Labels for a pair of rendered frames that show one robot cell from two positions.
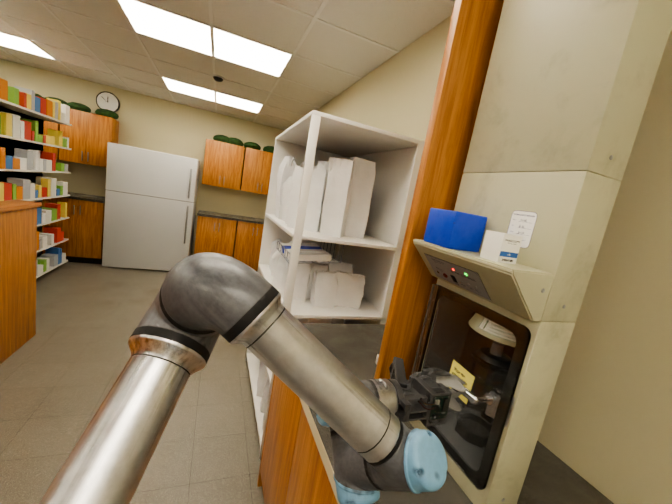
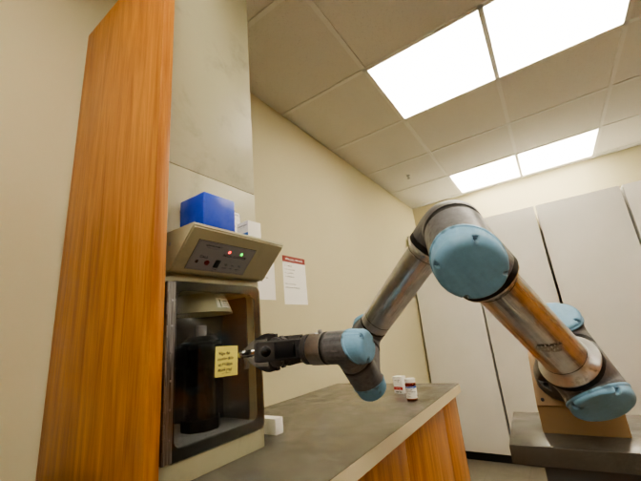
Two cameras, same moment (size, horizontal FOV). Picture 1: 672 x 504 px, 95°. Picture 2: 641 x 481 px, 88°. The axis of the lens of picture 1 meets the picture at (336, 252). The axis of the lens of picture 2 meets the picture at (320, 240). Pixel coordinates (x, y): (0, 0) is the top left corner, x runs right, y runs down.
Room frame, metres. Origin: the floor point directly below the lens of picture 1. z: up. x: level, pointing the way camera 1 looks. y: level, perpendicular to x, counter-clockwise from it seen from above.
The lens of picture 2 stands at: (1.03, 0.56, 1.23)
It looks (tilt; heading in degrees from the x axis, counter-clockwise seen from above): 16 degrees up; 235
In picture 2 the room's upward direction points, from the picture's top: 5 degrees counter-clockwise
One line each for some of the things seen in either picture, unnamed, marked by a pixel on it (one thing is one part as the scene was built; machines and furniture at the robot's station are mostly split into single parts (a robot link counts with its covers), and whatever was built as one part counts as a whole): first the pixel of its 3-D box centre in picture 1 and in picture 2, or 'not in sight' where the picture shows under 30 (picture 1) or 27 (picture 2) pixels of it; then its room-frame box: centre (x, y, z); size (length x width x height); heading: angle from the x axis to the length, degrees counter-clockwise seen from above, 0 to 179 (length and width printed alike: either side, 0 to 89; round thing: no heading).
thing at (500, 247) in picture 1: (500, 247); (249, 233); (0.66, -0.34, 1.54); 0.05 x 0.05 x 0.06; 19
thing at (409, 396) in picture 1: (415, 397); (294, 349); (0.60, -0.22, 1.20); 0.12 x 0.09 x 0.08; 112
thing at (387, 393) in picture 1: (380, 397); (319, 346); (0.57, -0.14, 1.20); 0.08 x 0.05 x 0.08; 22
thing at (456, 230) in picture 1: (454, 229); (207, 217); (0.80, -0.29, 1.56); 0.10 x 0.10 x 0.09; 22
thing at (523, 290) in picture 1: (466, 273); (231, 256); (0.73, -0.32, 1.46); 0.32 x 0.11 x 0.10; 22
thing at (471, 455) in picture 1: (456, 374); (219, 359); (0.74, -0.36, 1.19); 0.30 x 0.01 x 0.40; 22
